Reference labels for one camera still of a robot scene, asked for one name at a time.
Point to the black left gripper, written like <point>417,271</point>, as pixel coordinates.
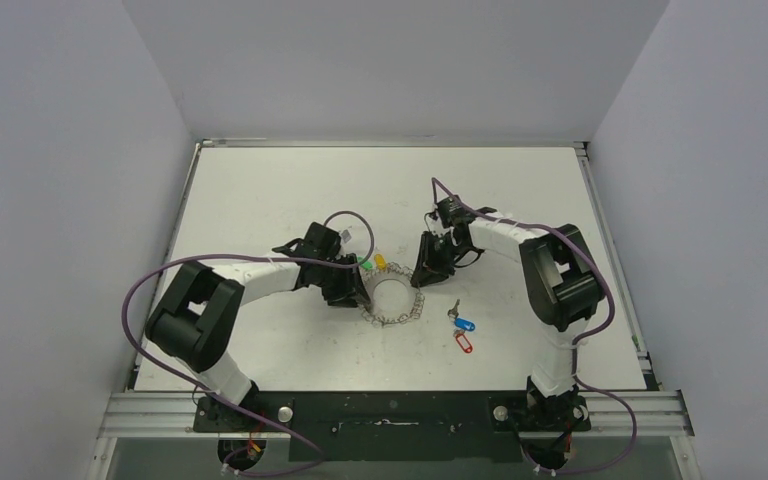
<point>349,292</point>

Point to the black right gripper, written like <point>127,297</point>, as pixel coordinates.
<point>433,258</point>

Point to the metal ring disc with keyrings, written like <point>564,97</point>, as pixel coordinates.
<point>394,301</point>

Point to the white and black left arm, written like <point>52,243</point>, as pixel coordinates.
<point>196,315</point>

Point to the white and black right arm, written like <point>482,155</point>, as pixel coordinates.
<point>562,286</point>

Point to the green key tag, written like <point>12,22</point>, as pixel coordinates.
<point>365,263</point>

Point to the yellow key tag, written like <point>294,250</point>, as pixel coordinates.
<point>380,262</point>

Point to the blue key tag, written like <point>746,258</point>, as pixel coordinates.
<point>464,324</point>

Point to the red key tag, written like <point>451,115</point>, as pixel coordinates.
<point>463,341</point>

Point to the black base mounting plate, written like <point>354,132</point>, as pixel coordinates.
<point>400,425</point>

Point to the aluminium frame rail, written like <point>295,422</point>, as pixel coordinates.
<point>160,415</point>

